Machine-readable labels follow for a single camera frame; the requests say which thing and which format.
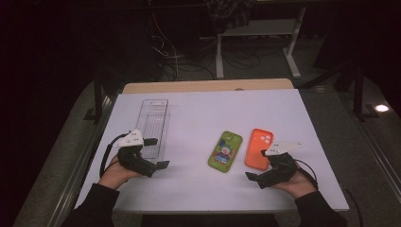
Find metal rail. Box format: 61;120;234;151
343;94;401;198
46;94;115;227

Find person's right hand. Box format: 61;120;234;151
270;161;317;200

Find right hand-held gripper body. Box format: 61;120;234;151
255;141;303;190

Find black metal stand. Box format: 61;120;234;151
352;60;380;122
83;70;107;125

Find clear plastic rack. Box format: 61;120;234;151
135;98;171;164

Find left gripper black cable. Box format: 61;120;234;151
99;133;129;179

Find white cables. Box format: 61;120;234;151
150;12;180;79

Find person's left hand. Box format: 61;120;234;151
97;154;141;191

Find black floor cables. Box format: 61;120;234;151
164;44;263;79

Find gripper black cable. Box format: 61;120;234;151
99;133;129;179
294;158;320;191

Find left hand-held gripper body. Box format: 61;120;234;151
113;129;158;178

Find orange phone case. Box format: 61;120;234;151
244;128;274;171

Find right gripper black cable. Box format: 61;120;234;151
294;158;320;191

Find dark plaid cloth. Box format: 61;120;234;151
204;0;257;34

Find wooden table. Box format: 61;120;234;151
122;78;295;95

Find white table mat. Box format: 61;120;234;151
74;89;350;214

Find green clown phone case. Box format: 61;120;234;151
207;130;244;173

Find white desk frame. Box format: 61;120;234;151
216;6;307;79

